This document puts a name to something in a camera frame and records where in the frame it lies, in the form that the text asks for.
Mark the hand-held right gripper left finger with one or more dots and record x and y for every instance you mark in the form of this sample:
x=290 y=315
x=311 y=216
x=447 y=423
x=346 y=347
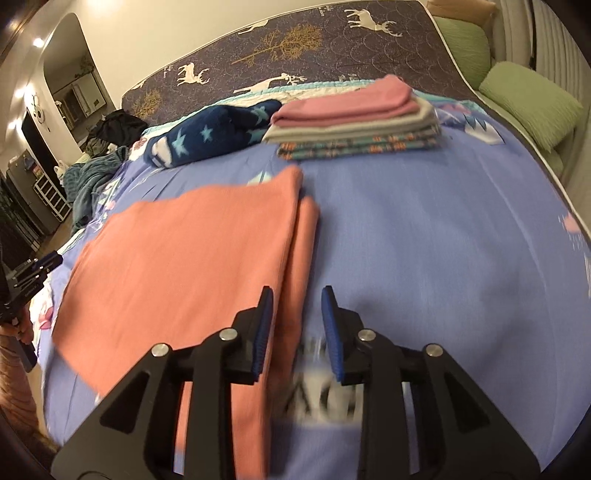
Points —
x=261 y=337

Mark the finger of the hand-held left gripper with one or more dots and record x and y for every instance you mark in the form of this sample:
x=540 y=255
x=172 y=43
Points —
x=46 y=263

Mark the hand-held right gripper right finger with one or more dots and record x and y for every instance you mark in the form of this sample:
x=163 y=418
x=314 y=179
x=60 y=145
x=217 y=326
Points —
x=331 y=341

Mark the salmon long-sleeve shirt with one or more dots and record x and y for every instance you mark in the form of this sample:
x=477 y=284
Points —
x=184 y=258

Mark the person's left forearm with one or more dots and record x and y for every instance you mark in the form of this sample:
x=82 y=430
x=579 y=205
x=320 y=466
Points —
x=16 y=392

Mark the dark clothes pile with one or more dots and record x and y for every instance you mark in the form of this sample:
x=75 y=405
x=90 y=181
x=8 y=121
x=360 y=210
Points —
x=117 y=127

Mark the stack of folded clothes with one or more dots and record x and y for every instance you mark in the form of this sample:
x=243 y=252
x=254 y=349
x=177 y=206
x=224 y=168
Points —
x=351 y=128

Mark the person's left hand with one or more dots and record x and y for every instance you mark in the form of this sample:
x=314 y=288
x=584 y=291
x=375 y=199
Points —
x=14 y=332

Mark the white shelf rack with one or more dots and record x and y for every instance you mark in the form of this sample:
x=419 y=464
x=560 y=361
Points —
x=51 y=196

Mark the dark cabinet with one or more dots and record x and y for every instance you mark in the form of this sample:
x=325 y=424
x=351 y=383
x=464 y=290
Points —
x=23 y=194

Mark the teal blanket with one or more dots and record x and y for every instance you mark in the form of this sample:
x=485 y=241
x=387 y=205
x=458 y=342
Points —
x=90 y=184

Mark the white cat figurine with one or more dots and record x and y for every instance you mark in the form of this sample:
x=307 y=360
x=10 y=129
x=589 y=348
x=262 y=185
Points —
x=60 y=173

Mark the purple printed bed sheet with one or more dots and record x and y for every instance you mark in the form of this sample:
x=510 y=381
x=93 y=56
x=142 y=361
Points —
x=415 y=230

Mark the patterned folded garment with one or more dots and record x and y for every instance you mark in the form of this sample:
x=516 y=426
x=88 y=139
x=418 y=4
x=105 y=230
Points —
x=360 y=141
x=360 y=151

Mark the navy star fleece blanket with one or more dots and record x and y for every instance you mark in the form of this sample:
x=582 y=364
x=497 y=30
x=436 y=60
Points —
x=207 y=134

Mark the pink folded garment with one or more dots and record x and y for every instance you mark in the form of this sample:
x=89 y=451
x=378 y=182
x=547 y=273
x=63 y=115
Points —
x=351 y=104

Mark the deer print mattress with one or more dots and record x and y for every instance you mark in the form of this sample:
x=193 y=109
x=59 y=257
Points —
x=300 y=50

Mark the large green pillow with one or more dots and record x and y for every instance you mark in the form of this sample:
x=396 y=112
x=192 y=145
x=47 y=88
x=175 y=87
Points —
x=531 y=104

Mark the small green pillow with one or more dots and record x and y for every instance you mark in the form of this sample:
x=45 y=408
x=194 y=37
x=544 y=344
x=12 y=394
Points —
x=464 y=48

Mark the beige curtain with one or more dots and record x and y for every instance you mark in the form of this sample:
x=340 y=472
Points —
x=549 y=41

